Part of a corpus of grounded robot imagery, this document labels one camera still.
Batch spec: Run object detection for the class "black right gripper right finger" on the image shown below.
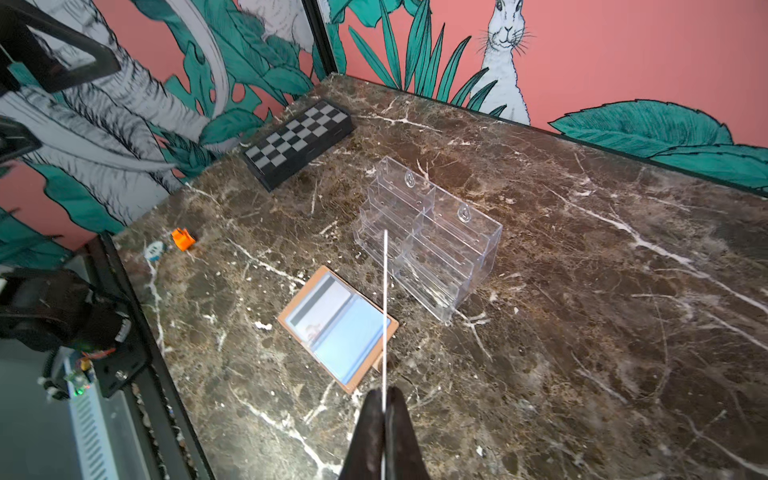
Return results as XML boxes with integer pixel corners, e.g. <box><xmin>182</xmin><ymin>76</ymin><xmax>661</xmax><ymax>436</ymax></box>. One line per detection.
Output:
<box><xmin>383</xmin><ymin>387</ymin><xmax>431</xmax><ymax>480</ymax></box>

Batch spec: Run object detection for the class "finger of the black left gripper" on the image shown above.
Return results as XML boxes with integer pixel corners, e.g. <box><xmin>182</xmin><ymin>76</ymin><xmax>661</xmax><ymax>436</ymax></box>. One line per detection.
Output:
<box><xmin>1</xmin><ymin>1</ymin><xmax>120</xmax><ymax>93</ymax></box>
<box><xmin>0</xmin><ymin>116</ymin><xmax>42</xmax><ymax>162</ymax></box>

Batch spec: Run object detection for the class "black front mounting rail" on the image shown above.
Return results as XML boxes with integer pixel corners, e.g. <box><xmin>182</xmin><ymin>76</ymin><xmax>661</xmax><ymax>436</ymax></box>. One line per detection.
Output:
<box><xmin>86</xmin><ymin>233</ymin><xmax>214</xmax><ymax>479</ymax></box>

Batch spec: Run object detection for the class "black white checkered board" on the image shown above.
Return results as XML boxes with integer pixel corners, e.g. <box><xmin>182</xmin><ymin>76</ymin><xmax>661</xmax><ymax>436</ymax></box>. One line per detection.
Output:
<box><xmin>240</xmin><ymin>99</ymin><xmax>355</xmax><ymax>191</ymax></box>

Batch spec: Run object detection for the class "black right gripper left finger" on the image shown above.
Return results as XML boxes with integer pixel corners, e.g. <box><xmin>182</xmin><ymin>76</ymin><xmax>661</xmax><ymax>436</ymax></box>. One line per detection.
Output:
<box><xmin>338</xmin><ymin>389</ymin><xmax>384</xmax><ymax>480</ymax></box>

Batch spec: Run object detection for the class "white pink credit card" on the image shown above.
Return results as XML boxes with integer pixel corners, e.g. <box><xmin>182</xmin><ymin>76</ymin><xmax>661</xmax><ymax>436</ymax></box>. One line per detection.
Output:
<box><xmin>380</xmin><ymin>229</ymin><xmax>389</xmax><ymax>480</ymax></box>

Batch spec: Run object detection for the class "round white sticker on table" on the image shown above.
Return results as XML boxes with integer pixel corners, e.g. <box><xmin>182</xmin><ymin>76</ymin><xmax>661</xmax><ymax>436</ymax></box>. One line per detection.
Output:
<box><xmin>143</xmin><ymin>241</ymin><xmax>166</xmax><ymax>262</ymax></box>

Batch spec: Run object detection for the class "small orange block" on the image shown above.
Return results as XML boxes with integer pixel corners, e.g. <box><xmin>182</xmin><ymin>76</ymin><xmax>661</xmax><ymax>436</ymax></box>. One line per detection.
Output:
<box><xmin>171</xmin><ymin>228</ymin><xmax>196</xmax><ymax>252</ymax></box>

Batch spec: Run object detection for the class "clear acrylic organizer box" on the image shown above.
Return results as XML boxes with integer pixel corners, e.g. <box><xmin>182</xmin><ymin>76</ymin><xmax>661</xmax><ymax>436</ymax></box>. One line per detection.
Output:
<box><xmin>354</xmin><ymin>157</ymin><xmax>503</xmax><ymax>323</ymax></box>

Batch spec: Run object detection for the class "white perforated cable tray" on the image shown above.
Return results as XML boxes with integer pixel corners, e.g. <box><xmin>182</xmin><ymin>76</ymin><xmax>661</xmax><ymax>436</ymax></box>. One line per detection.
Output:
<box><xmin>64</xmin><ymin>356</ymin><xmax>119</xmax><ymax>480</ymax></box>

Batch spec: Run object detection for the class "black corner frame post left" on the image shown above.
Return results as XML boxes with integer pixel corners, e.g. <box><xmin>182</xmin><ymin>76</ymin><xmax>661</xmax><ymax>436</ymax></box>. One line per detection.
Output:
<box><xmin>301</xmin><ymin>0</ymin><xmax>337</xmax><ymax>80</ymax></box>

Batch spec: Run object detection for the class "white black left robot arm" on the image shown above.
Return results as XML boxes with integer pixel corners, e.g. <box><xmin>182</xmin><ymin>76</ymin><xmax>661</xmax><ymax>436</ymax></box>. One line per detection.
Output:
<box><xmin>1</xmin><ymin>1</ymin><xmax>132</xmax><ymax>356</ymax></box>

